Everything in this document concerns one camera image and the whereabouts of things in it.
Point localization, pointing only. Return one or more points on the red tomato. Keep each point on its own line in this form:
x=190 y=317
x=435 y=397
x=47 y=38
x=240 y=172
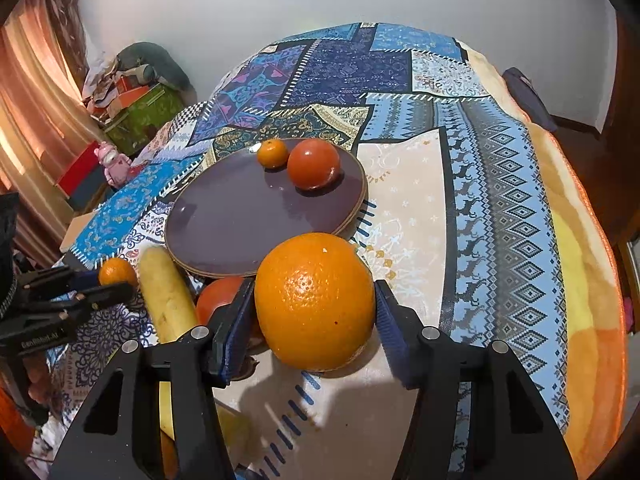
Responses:
x=314 y=164
x=220 y=295

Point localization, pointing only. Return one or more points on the pink toy figure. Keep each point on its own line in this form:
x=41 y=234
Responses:
x=112 y=165

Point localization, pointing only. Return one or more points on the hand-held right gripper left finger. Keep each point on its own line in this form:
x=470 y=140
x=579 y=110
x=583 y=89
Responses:
x=234 y=332

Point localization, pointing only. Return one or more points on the orange brown curtain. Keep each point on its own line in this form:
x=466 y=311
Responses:
x=35 y=110

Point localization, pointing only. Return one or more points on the short yellow banana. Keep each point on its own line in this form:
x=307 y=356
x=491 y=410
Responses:
x=235 y=427

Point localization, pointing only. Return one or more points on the orange cardboard box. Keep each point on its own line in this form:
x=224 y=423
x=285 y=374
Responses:
x=131 y=94

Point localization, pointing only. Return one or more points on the grey plush toy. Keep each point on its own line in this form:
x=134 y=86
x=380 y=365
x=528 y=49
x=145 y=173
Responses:
x=155 y=60

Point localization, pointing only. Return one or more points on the blue patchwork blanket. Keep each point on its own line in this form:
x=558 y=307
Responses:
x=490 y=200

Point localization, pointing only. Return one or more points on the pile of crumpled cloths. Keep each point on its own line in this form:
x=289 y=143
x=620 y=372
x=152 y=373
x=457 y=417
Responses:
x=102 y=87

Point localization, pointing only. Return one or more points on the dark grey bag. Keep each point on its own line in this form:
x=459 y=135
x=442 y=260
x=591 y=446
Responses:
x=527 y=95

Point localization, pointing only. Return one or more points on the small mandarin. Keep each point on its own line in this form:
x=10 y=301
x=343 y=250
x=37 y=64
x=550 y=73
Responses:
x=272 y=153
x=117 y=270

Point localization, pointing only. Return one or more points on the dark brown round plate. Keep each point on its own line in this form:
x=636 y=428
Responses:
x=250 y=210

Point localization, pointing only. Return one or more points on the large orange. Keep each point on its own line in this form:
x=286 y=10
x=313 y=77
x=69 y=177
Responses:
x=315 y=305

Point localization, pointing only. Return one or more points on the yellow-green cucumber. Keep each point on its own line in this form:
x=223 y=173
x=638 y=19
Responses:
x=167 y=295

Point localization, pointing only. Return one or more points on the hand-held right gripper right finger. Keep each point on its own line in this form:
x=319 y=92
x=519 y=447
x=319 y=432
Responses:
x=395 y=332

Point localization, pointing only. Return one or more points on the red box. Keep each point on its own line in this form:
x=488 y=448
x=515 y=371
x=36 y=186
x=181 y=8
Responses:
x=80 y=172

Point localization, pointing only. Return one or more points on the green storage box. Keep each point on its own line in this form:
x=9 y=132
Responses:
x=145 y=120

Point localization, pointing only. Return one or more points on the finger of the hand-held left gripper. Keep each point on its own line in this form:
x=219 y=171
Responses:
x=100 y=297
x=82 y=278

